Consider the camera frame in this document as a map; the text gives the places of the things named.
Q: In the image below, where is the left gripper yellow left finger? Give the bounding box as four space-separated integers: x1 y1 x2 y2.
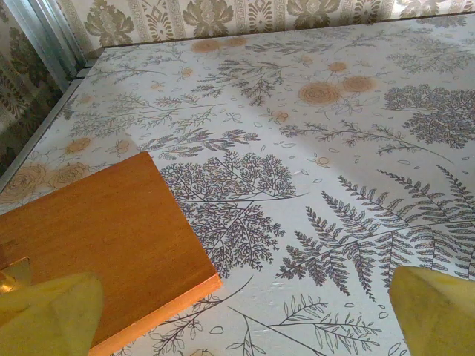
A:
0 271 105 356

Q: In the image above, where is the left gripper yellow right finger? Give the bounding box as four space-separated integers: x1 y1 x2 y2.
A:
387 264 475 356

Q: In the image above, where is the orange wooden block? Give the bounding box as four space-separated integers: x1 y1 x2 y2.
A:
0 151 223 356

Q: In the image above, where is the floral printed table cover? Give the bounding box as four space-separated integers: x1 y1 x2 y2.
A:
0 13 475 356

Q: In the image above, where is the aluminium side rail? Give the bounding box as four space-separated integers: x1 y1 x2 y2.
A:
0 73 88 192

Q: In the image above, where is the aluminium frame post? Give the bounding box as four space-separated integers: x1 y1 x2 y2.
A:
7 0 92 81

